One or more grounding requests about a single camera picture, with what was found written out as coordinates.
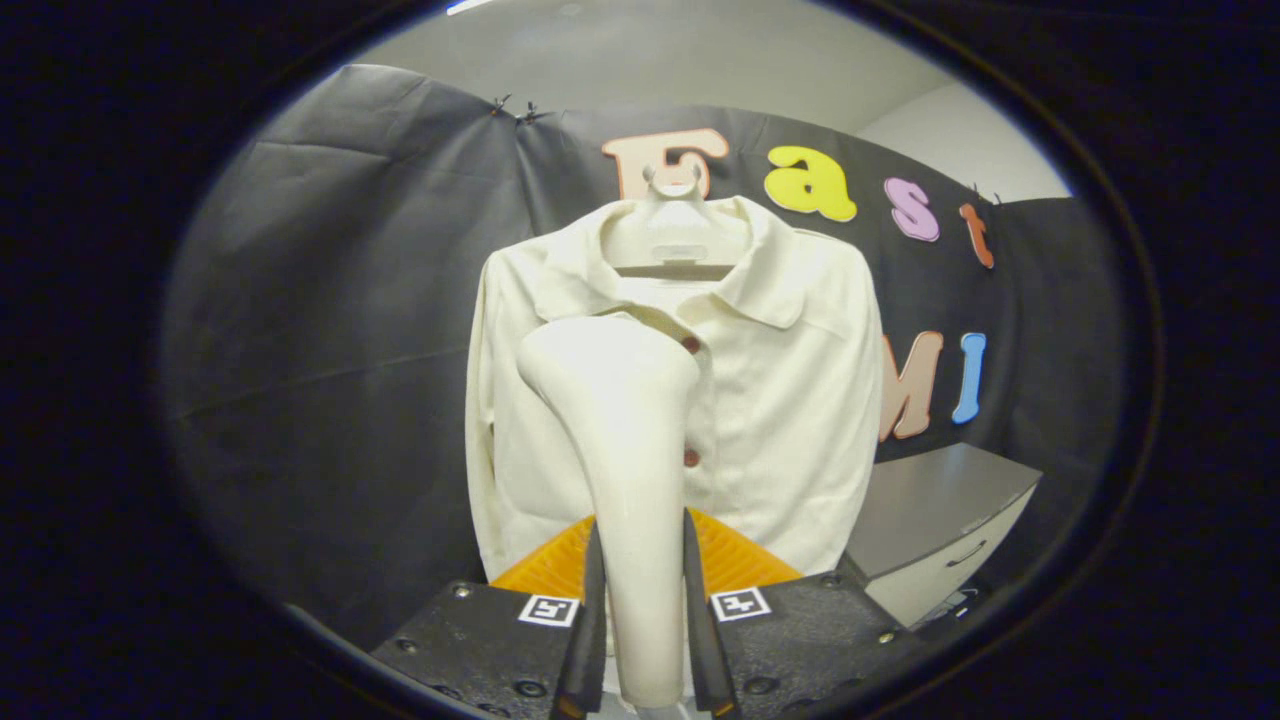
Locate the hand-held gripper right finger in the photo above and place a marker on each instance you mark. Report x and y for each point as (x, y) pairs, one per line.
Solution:
(700, 650)

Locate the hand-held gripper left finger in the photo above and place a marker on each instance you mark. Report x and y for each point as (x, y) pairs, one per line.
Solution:
(594, 640)

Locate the white garment steamer head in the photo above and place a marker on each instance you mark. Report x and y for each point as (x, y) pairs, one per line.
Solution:
(630, 450)

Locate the cream button-up shirt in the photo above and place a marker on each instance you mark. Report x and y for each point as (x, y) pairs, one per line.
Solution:
(790, 400)

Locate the grey-topped white cabinet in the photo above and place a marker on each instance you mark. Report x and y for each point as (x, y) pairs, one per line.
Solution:
(930, 500)

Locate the black backdrop cloth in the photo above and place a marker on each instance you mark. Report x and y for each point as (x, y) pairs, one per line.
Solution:
(330, 350)

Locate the white plastic hanger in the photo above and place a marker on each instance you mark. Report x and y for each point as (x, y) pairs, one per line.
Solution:
(675, 230)

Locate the small black clip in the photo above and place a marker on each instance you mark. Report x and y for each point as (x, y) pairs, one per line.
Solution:
(530, 111)
(500, 103)

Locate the long ceiling light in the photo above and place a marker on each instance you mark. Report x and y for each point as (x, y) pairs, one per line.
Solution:
(465, 5)

